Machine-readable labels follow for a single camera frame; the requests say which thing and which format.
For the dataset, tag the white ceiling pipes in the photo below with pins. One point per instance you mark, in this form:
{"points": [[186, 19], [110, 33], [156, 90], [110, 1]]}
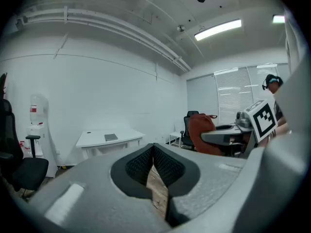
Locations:
{"points": [[109, 21]]}

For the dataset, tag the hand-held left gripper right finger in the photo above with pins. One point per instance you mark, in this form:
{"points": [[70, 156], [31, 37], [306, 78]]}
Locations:
{"points": [[209, 178]]}

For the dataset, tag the white water dispenser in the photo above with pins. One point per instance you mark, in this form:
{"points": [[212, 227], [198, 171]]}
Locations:
{"points": [[35, 131]]}

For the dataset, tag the person's right forearm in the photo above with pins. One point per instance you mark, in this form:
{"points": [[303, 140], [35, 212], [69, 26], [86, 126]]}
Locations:
{"points": [[283, 130]]}

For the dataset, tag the person's white printed shirt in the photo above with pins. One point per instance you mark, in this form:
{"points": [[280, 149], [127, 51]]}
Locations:
{"points": [[292, 45]]}

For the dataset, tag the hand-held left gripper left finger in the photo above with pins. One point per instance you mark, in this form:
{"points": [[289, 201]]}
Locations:
{"points": [[92, 193]]}

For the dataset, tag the clear water jug red label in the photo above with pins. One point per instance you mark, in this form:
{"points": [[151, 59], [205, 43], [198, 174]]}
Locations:
{"points": [[24, 149], [37, 108]]}

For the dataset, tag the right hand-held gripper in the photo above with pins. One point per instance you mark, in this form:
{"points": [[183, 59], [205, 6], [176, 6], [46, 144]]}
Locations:
{"points": [[263, 120]]}

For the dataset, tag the small white side table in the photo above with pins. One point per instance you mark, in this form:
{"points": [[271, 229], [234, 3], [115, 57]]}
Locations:
{"points": [[175, 134]]}

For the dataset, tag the long ceiling light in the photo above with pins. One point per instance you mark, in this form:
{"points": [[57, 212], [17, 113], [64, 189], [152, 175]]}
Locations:
{"points": [[278, 19], [218, 29]]}

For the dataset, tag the white desk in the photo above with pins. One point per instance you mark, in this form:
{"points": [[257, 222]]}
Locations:
{"points": [[97, 139]]}

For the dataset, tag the round ceiling sensor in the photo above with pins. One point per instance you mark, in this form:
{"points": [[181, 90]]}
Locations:
{"points": [[181, 28]]}

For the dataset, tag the black mesh office chair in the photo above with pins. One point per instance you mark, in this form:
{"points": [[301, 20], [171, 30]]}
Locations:
{"points": [[29, 173]]}

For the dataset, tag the grey notebook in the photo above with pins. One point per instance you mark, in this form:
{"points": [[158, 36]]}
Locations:
{"points": [[111, 137]]}

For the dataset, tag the rust red cloth pouch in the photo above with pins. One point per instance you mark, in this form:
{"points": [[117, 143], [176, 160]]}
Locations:
{"points": [[195, 130]]}

